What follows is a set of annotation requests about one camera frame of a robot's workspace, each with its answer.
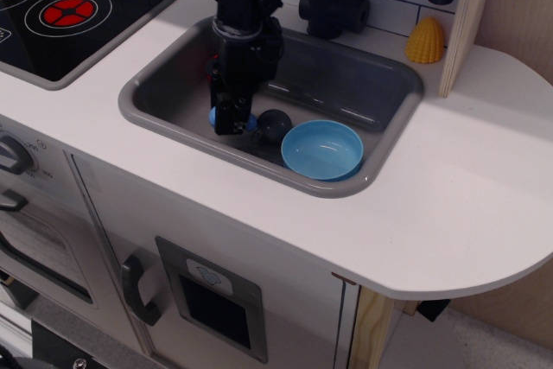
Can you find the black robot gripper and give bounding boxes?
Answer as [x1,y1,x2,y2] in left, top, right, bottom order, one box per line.
[209,17,284,136]

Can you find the black toy stovetop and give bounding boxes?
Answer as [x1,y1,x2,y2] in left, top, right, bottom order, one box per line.
[1,0,175,91]

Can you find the yellow toy corn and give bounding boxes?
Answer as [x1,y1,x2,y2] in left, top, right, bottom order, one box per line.
[404,16,444,64]

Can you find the red toy apple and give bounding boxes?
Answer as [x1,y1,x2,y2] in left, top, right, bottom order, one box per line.
[206,54,220,84]

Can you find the grey cabinet door handle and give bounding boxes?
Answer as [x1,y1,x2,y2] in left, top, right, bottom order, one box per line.
[120,255,161,327]

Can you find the grey oven door handle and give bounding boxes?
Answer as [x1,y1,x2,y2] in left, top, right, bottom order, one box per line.
[0,189,29,212]

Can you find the grey dispenser panel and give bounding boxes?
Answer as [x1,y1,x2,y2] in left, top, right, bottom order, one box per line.
[156,236,269,364]

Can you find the grey oven knob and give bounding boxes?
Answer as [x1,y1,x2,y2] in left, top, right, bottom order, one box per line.
[1,135,39,175]

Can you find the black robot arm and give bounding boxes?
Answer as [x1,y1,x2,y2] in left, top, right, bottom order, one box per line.
[207,0,283,136]

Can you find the light blue plastic bowl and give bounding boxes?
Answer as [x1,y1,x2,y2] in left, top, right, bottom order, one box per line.
[281,120,364,181]

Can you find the light wooden side post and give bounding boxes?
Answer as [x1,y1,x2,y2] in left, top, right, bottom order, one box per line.
[438,0,486,98]

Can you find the toy oven door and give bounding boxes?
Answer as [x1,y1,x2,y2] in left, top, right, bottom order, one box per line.
[1,182,140,348]

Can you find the blue and grey toy spoon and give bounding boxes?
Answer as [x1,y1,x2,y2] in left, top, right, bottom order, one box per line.
[208,107,293,143]

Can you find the grey plastic sink basin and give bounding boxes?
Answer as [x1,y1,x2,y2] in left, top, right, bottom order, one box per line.
[118,18,423,198]

